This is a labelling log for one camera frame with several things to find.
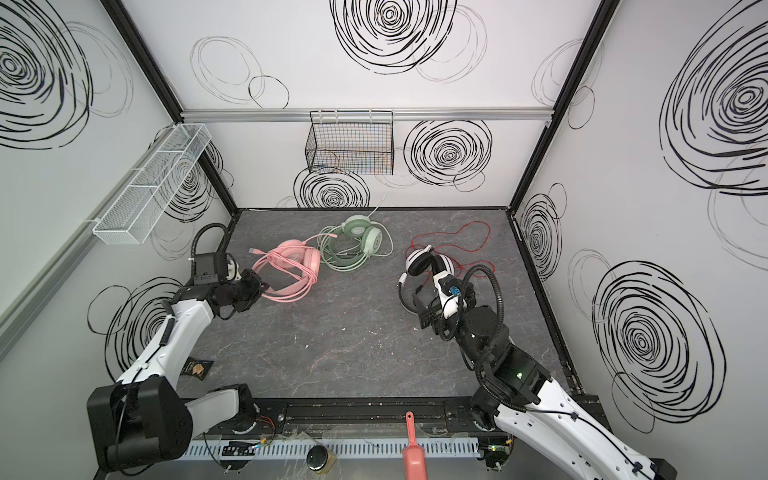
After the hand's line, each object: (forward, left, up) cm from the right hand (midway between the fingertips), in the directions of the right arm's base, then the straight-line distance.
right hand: (426, 288), depth 68 cm
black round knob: (-31, +23, -16) cm, 42 cm away
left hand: (+9, +43, -13) cm, 45 cm away
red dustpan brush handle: (-29, +3, -24) cm, 38 cm away
